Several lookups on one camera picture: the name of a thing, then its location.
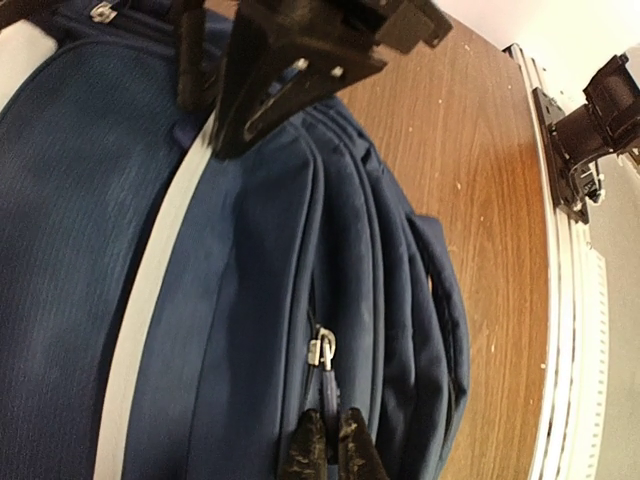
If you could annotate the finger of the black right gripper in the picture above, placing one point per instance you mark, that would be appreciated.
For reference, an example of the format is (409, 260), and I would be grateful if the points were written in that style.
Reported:
(283, 56)
(197, 87)

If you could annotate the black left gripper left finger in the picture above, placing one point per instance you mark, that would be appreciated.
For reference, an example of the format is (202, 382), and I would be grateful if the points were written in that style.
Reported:
(307, 457)

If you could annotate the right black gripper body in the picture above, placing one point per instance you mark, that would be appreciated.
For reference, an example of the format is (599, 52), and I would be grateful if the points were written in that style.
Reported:
(354, 29)

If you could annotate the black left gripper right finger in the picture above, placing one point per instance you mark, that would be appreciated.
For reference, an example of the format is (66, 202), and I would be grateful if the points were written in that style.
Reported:
(358, 458)

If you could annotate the navy blue backpack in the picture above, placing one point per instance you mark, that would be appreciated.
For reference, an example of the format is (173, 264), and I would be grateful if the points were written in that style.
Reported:
(168, 314)

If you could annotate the front aluminium rail frame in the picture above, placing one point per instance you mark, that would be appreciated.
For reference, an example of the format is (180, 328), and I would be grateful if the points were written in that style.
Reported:
(570, 143)

